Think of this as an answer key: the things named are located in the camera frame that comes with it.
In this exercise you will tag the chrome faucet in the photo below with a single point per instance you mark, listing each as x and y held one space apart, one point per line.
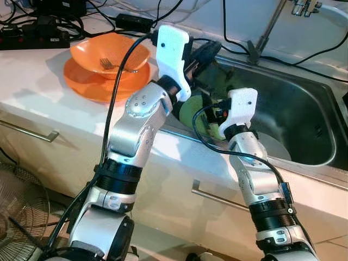
266 32

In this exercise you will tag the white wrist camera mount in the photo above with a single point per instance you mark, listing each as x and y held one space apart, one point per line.
242 106
173 51

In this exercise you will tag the black power brick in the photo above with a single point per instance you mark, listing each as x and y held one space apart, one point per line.
54 5

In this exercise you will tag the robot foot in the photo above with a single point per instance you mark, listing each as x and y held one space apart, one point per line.
130 254
201 256

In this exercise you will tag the black power adapter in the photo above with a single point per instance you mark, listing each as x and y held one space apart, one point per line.
133 22

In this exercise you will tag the orange plastic bowl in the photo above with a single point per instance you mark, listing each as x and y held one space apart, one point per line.
89 51

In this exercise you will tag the black power strip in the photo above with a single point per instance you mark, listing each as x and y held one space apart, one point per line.
32 39

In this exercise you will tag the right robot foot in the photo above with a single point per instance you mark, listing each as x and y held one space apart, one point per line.
201 256

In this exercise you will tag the stainless steel sink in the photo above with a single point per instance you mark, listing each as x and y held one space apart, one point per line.
293 109

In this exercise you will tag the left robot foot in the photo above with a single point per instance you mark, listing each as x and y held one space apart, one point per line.
130 254

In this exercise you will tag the orange plastic plate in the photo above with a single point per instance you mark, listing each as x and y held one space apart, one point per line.
92 89

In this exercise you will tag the green plate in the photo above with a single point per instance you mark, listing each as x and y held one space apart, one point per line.
190 117

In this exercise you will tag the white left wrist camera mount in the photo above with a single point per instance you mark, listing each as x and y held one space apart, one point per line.
173 51

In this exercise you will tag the white kitchen cabinet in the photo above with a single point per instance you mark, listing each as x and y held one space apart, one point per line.
168 185

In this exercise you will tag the metal fork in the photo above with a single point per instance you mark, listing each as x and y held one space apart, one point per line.
109 65

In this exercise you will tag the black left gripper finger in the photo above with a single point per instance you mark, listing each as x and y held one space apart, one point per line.
209 53

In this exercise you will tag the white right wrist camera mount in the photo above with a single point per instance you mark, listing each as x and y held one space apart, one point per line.
242 106

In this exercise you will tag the round steel disc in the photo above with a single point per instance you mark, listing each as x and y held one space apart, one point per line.
272 147

